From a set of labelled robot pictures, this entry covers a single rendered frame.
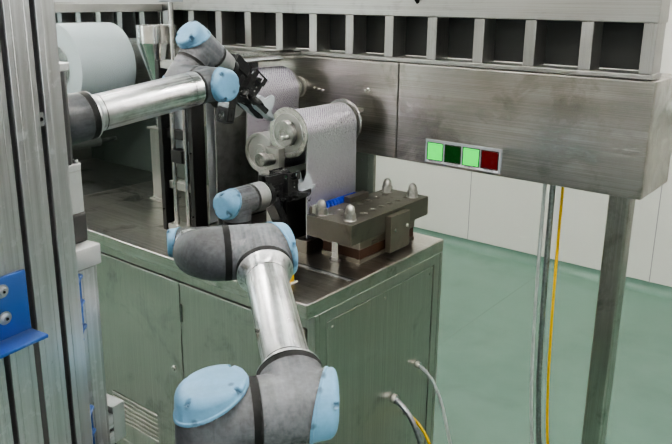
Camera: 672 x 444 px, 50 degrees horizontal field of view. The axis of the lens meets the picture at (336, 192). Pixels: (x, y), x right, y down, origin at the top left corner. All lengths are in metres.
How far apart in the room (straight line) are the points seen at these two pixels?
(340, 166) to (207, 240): 0.81
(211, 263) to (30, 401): 0.51
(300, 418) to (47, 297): 0.42
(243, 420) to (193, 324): 1.05
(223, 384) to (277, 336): 0.16
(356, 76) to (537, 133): 0.63
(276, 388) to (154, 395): 1.33
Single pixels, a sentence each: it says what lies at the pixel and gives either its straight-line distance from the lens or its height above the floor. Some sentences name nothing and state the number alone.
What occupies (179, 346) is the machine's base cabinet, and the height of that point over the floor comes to 0.60.
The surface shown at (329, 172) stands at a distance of 2.16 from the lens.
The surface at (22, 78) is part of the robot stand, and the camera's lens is 1.00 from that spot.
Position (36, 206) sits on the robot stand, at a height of 1.36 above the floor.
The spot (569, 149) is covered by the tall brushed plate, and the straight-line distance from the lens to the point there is 2.00.
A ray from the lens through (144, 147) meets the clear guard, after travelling 2.98.
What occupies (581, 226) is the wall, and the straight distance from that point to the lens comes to 4.60.
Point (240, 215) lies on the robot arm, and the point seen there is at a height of 1.09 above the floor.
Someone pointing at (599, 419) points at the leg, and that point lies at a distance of 2.42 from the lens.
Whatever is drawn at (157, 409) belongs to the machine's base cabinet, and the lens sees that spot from 2.49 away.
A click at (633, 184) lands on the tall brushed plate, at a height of 1.18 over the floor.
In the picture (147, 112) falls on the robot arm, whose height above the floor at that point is 1.40.
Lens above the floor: 1.63
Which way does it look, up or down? 15 degrees down
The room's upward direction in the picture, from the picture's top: 1 degrees clockwise
